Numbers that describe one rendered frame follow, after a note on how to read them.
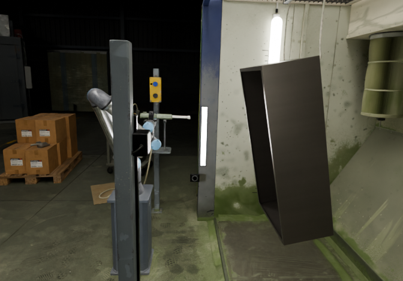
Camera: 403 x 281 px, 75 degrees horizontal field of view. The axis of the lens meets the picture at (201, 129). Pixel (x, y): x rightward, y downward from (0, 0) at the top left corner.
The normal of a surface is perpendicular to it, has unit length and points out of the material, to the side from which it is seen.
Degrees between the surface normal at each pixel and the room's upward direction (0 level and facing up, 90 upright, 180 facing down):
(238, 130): 90
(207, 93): 90
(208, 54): 90
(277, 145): 91
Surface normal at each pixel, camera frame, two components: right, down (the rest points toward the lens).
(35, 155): 0.18, 0.20
